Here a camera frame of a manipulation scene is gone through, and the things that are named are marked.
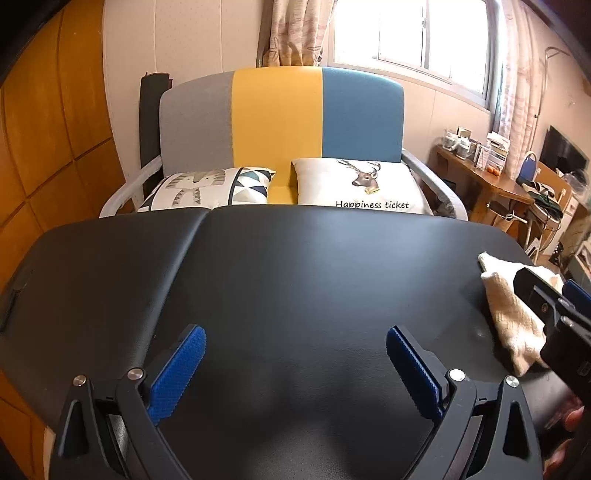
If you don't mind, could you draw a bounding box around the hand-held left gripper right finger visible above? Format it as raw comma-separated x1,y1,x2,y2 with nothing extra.
385,325,543,480

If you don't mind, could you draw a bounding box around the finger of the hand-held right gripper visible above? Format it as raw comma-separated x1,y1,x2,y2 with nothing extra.
514,267,571,333
563,279,591,324

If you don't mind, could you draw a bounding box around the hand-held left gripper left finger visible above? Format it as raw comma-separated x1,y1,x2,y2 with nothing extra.
48,323,207,480

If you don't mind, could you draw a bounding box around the cream knitted sweater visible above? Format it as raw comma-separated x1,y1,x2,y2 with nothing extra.
478,251,564,377

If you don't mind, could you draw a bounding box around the person's right hand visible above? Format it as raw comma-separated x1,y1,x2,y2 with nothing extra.
544,406,586,480

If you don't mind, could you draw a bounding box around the wooden desk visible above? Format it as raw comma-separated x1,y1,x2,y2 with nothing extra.
436,145,536,232

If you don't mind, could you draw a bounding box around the blue chair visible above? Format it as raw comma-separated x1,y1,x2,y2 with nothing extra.
516,151,539,185

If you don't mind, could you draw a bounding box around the black monitor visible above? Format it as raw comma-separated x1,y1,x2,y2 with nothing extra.
539,126,591,172

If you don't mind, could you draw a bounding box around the stack of paper boxes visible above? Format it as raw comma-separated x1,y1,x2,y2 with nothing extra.
475,131,511,171

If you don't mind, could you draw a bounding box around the cluster of white jars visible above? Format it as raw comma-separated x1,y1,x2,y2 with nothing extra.
442,127,478,160

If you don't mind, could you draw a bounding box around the cat print pillow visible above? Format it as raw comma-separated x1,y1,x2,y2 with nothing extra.
137,167,277,213

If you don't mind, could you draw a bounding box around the patterned beige curtain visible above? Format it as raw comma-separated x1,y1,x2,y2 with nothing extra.
492,0,555,139
256,0,340,68

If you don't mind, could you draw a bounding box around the deer print pillow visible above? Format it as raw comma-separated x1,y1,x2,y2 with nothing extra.
292,158,434,215

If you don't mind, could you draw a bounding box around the grey yellow blue sofa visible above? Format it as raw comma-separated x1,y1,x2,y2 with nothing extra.
99,66,469,222

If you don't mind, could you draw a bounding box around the wooden panelled wardrobe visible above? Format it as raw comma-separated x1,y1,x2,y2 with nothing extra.
0,0,125,462

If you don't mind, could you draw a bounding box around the window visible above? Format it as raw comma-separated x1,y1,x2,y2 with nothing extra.
328,0,499,109

